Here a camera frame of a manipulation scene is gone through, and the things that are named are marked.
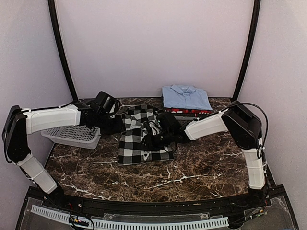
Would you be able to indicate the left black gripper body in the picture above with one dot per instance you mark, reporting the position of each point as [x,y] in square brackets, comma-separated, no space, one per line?
[109,127]

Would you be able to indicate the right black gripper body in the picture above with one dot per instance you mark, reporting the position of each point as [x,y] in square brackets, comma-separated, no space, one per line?
[158,143]

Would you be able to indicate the black white plaid shirt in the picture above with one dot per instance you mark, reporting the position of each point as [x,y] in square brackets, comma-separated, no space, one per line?
[134,146]

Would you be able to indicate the red black shirt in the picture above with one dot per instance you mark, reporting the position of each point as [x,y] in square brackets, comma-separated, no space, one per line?
[187,111]

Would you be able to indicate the light blue shirt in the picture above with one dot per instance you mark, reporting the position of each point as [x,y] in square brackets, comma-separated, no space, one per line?
[185,97]

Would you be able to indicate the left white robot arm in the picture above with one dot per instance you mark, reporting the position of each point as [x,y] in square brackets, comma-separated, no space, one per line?
[100,112]

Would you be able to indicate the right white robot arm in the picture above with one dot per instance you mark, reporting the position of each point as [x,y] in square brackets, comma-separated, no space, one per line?
[246,123]

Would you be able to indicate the grey plastic basket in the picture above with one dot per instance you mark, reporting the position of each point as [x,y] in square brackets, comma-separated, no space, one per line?
[76,136]

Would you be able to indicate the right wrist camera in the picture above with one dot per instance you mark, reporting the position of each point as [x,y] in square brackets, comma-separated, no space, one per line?
[151,127]

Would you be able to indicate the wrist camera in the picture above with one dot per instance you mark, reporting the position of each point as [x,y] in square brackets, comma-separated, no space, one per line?
[151,127]
[115,108]

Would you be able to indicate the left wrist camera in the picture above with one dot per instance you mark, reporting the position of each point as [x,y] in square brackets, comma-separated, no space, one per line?
[115,108]

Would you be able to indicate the black front rail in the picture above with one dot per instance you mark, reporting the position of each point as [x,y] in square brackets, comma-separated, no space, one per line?
[219,206]

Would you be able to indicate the white slotted cable duct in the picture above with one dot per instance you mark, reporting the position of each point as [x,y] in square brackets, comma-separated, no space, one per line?
[100,224]

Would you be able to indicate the left black frame post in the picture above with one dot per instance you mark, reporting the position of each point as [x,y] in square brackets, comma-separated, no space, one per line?
[60,48]

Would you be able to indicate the black frame post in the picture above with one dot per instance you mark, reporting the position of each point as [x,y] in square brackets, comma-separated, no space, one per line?
[60,48]
[248,49]

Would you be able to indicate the right black frame post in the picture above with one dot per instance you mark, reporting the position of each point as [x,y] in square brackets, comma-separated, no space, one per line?
[248,49]

